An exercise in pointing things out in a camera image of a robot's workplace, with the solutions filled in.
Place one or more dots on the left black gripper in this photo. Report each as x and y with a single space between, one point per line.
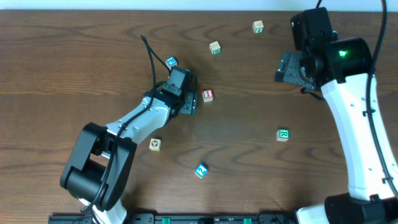
189 103

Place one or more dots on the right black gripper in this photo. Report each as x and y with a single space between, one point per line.
288 72

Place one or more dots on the red letter I block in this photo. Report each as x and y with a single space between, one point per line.
207 95

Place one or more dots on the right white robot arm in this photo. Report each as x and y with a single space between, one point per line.
340 71

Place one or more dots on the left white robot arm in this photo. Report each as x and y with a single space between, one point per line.
97 170

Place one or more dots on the blue letter P block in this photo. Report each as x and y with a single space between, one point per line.
171 62

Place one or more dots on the brown symbol wooden block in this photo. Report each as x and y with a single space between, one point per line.
155 144

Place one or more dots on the green number 4 block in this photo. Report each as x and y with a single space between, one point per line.
258 27

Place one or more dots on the green letter R block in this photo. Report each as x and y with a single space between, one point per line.
283 135

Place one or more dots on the green number 27 block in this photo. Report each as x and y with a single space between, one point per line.
215 47

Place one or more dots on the blue number 2 block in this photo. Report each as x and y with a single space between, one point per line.
201 171

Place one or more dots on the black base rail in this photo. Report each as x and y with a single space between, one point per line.
150 218

